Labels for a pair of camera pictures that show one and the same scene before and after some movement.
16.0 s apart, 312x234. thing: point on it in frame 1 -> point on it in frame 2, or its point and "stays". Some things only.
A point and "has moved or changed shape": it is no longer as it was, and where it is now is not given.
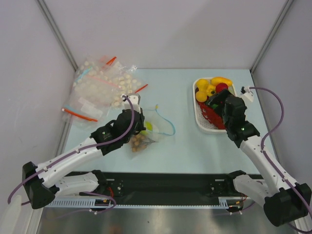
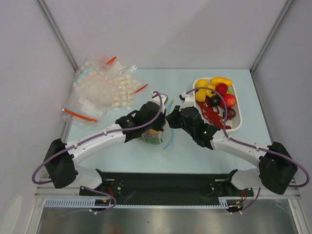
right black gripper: [217, 101] -> [174, 116]
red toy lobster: [212, 114] stays
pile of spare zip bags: [97, 89] stays
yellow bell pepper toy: [210, 90] stays
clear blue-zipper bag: [157, 126] has moved or changed shape
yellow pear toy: [202, 85] stays
